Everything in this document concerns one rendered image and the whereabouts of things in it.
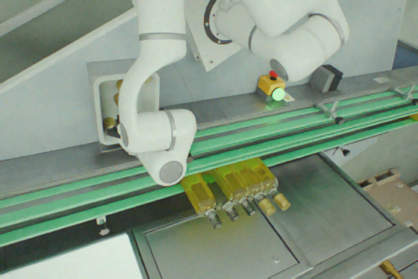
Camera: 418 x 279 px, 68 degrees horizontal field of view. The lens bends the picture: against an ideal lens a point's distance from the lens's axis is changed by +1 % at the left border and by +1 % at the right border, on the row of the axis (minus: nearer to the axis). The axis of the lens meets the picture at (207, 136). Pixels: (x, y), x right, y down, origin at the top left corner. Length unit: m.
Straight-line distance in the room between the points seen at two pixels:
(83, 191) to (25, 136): 0.23
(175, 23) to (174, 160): 0.25
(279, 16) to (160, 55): 0.25
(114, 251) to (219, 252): 0.31
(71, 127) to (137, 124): 0.47
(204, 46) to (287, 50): 0.30
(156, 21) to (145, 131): 0.19
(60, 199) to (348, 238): 0.95
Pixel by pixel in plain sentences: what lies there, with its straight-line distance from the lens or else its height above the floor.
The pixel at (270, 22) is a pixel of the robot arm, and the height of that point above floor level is 1.07.
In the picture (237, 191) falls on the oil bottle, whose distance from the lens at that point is 0.96.
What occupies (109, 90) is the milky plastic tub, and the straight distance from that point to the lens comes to 0.92.
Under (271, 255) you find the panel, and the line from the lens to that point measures 1.05.
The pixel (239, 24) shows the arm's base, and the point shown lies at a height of 0.94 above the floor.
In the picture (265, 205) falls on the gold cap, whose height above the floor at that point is 1.14.
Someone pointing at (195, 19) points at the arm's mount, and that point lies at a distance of 0.85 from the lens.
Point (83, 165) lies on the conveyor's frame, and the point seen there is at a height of 0.85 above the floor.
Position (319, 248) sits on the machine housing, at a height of 1.26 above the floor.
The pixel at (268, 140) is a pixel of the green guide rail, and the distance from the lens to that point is 1.13.
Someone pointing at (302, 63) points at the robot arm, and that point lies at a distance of 0.67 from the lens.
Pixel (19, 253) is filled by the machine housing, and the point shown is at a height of 0.92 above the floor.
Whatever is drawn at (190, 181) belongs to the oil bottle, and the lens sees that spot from 0.96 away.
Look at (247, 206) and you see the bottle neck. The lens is 0.95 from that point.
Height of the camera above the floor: 1.54
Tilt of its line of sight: 41 degrees down
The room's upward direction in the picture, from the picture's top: 143 degrees clockwise
